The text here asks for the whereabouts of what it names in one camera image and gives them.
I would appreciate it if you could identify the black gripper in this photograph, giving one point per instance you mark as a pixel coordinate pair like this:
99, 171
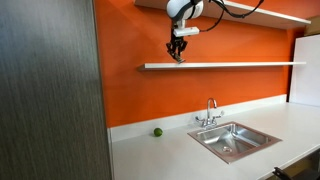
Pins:
176, 45

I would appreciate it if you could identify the chrome faucet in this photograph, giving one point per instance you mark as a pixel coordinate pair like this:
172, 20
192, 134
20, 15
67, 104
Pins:
209, 118

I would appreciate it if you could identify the green lime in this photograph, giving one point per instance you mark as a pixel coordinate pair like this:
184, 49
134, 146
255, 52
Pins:
158, 132

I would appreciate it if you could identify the stainless steel sink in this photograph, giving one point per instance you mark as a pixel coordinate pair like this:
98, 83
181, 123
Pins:
233, 141

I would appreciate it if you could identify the white side panel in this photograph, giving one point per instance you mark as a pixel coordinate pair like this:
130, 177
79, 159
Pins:
306, 73

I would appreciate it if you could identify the dark wood cabinet panel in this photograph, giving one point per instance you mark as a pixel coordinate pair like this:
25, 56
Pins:
50, 90

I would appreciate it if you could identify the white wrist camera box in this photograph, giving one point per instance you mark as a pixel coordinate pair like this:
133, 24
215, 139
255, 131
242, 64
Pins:
186, 31

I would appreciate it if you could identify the thin white wall shelf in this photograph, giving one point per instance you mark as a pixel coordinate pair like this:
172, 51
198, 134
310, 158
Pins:
233, 65

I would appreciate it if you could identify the thick white wall shelf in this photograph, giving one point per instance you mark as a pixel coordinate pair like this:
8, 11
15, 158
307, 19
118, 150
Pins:
266, 16

